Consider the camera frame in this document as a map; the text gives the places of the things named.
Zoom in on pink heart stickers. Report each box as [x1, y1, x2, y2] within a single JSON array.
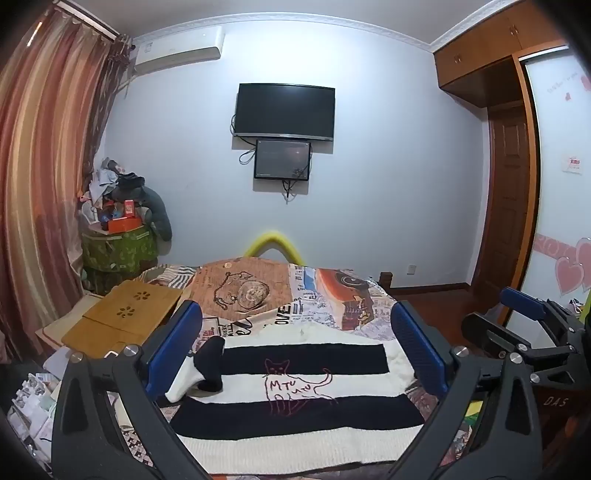
[[533, 233, 591, 297]]

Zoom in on green storage bin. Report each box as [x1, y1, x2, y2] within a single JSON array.
[[81, 224, 160, 296]]

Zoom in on striped red curtain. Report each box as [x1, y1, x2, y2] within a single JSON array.
[[0, 7, 132, 344]]

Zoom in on wooden lap desk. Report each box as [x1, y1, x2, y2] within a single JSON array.
[[61, 279, 183, 358]]

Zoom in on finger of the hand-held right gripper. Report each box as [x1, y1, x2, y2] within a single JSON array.
[[499, 286, 578, 334], [461, 311, 575, 386]]

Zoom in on stack of papers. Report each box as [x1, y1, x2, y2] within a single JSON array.
[[8, 346, 70, 464]]

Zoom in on black wall television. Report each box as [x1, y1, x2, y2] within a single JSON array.
[[232, 83, 336, 141]]

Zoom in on white air conditioner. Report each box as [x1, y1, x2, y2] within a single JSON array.
[[131, 25, 226, 75]]

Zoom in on yellow foam tube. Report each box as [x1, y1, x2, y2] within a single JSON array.
[[243, 231, 303, 266]]

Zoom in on beige flat board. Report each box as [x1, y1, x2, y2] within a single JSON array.
[[36, 295, 116, 352]]

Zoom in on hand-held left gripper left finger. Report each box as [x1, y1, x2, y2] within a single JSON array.
[[52, 300, 218, 480]]

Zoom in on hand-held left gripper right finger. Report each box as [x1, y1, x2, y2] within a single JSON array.
[[385, 300, 544, 480]]

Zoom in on small black wall monitor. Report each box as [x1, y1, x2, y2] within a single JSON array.
[[254, 138, 311, 182]]

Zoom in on black and white striped sweater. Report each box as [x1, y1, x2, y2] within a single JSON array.
[[165, 323, 428, 476]]

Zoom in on orange flat box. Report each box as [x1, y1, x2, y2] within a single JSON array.
[[107, 217, 144, 234]]

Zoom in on wooden wardrobe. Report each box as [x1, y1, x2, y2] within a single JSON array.
[[433, 0, 591, 324]]

